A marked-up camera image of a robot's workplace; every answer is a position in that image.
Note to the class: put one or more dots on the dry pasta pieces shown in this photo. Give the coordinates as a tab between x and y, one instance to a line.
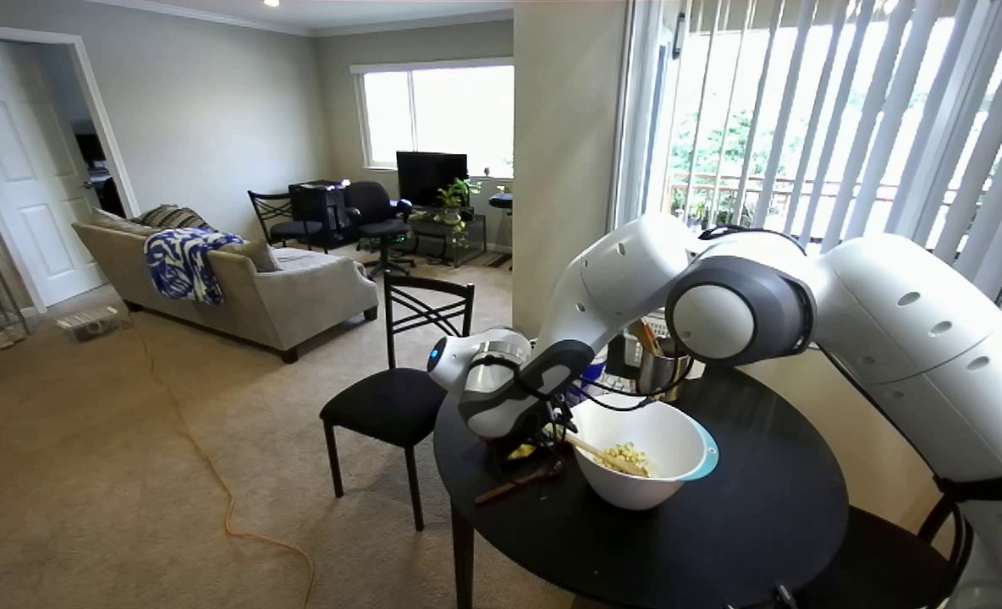
629	458

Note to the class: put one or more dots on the round black table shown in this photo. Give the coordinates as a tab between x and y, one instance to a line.
692	529

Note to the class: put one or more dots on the open white room door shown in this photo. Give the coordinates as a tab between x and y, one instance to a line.
15	180

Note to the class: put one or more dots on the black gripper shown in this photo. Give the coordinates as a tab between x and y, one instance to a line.
556	421

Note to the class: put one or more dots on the green potted plant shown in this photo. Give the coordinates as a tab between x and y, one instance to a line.
455	201

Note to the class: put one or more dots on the black dining chair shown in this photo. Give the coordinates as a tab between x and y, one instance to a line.
388	408

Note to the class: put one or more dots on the steel utensil holder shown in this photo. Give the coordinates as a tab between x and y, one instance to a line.
655	366

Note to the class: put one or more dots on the black office chair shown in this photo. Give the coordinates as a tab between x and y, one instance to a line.
377	223

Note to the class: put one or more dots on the big white bowl teal rim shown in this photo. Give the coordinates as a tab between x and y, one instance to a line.
647	486

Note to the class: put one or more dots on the beige sofa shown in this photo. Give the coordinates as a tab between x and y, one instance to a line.
265	293

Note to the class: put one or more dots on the white vertical blinds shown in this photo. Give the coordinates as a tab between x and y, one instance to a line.
860	113

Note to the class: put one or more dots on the black chair beside robot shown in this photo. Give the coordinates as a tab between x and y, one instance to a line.
884	562

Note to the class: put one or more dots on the dark brown wooden spoon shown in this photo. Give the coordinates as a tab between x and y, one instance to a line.
521	481

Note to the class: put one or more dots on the black wooden armchair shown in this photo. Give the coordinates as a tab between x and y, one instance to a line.
283	222

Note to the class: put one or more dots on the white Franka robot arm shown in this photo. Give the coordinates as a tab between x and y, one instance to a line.
909	339

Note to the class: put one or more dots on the black flat screen monitor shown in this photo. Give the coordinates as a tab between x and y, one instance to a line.
433	173

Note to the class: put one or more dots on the blue white blanket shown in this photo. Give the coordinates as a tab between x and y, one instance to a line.
181	262

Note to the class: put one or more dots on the living room window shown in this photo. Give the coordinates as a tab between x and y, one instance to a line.
438	113

